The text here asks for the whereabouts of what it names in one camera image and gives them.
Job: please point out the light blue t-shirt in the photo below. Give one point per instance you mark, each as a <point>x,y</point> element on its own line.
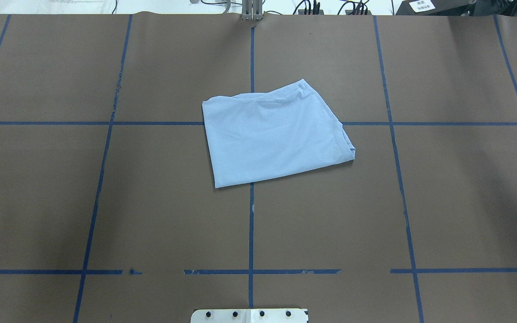
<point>254,137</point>

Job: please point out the aluminium frame post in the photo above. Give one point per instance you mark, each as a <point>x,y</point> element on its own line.
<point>252,10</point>

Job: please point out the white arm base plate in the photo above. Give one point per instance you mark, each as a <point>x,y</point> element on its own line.
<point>266,315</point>

